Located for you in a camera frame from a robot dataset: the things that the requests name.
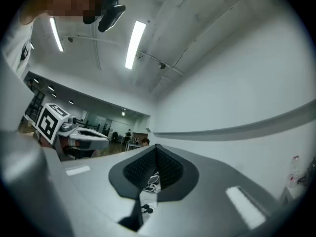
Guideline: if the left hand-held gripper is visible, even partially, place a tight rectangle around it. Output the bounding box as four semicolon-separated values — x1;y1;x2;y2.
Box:
35;103;111;160

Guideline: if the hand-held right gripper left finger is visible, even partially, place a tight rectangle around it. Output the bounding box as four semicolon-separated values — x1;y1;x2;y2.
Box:
61;144;158;233

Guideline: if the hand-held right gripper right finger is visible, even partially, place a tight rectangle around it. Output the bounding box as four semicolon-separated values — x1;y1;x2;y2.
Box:
144;144;279;234

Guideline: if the black metal shelf rack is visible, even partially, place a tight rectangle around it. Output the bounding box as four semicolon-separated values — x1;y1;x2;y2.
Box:
23;74;46;123

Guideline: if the white side table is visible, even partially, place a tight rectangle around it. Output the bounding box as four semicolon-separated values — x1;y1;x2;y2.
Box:
278;181;316;207

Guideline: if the clear plastic bottle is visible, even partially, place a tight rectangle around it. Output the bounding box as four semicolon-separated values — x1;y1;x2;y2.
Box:
287;155;302;189

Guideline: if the ceiling track pipe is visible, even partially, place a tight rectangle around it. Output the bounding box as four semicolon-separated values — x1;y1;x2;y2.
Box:
61;35;185;76

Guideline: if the person's white shirt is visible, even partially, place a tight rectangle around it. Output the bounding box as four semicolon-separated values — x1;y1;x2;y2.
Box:
1;16;34;79

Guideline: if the person's face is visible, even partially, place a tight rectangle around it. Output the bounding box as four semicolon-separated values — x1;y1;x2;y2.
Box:
19;0;104;26

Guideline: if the left hand-held gripper camera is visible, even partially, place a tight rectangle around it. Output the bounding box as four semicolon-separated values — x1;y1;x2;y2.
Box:
60;116;79;133

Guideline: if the black head-mounted camera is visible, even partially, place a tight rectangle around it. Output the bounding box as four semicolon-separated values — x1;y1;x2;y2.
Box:
82;0;126;33

